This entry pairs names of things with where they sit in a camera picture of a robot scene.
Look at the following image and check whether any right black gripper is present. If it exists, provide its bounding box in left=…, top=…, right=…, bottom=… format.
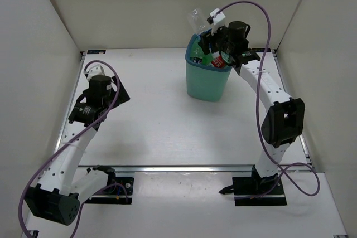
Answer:
left=201, top=23, right=236, bottom=55

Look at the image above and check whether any green plastic soda bottle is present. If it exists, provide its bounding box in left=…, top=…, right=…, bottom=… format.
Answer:
left=190, top=43, right=212, bottom=66

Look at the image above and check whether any blue label clear bottle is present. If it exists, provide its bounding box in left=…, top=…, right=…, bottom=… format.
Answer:
left=187, top=8, right=211, bottom=35

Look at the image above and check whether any red label water bottle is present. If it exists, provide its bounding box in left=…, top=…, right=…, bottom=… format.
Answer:
left=210, top=54, right=227, bottom=69

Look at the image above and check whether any small pepsi bottle black cap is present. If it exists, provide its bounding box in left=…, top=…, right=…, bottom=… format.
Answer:
left=190, top=57, right=202, bottom=64

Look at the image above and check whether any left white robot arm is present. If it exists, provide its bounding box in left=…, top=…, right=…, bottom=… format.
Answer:
left=23, top=75, right=130, bottom=226

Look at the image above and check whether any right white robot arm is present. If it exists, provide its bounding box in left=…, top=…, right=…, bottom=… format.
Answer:
left=199, top=18, right=305, bottom=195

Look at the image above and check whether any teal plastic bin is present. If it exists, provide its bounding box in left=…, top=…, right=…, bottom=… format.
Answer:
left=185, top=34, right=231, bottom=102

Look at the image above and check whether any left blue table sticker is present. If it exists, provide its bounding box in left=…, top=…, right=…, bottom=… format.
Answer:
left=87, top=50, right=106, bottom=55

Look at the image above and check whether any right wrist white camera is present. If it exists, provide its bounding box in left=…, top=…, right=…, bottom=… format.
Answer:
left=207, top=8, right=226, bottom=35

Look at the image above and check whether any wrist white camera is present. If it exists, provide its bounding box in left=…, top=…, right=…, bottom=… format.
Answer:
left=207, top=8, right=226, bottom=35
left=84, top=64, right=105, bottom=81

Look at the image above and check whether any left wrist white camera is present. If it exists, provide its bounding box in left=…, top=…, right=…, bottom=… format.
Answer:
left=84, top=64, right=105, bottom=81

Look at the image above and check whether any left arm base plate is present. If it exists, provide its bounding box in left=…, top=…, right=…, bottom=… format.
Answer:
left=85, top=177, right=134, bottom=205

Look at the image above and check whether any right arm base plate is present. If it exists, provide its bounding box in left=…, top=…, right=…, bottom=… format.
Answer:
left=232, top=177, right=287, bottom=207

